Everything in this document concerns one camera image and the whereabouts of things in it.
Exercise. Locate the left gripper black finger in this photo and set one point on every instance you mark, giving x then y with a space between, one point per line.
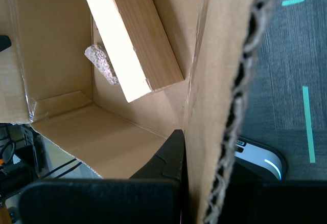
5 43

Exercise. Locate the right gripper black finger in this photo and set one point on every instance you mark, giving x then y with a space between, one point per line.
281 203
102 201

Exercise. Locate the speckled pink granite rock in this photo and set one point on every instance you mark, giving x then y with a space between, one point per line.
99 60

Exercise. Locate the light wooden block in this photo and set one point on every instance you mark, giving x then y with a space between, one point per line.
127 42

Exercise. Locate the brown cardboard box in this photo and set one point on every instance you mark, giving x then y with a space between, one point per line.
217 68

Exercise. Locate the white black robot mobile base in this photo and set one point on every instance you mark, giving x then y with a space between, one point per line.
255 155

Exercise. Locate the long green floor tape strip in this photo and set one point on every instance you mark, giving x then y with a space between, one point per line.
309 124

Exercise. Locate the short green floor tape strip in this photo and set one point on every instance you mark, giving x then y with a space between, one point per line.
293 0

